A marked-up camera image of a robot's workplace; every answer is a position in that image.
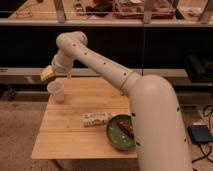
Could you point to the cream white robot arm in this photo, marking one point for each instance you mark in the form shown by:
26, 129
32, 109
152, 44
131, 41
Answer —
159, 132

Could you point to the wooden table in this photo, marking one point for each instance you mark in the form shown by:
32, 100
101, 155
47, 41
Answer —
62, 134

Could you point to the white snack box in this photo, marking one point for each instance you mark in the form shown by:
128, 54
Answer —
95, 118

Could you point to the long wooden shelf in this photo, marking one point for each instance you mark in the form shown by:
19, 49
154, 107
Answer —
100, 13

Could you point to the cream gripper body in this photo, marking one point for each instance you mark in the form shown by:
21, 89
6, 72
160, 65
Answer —
50, 72

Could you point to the green round plate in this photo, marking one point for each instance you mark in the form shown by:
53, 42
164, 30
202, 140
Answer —
117, 138

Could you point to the dark box on right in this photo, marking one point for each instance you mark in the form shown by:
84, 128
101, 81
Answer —
199, 69

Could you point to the dark blue floor box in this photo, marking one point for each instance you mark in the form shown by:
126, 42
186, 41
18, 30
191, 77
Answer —
200, 134

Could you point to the eyeglasses on shelf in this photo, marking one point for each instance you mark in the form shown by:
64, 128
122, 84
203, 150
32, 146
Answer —
23, 14

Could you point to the red brown snack bar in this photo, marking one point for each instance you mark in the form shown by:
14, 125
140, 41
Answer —
125, 128

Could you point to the wooden tray with items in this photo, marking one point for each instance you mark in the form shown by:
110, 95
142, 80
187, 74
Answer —
135, 9

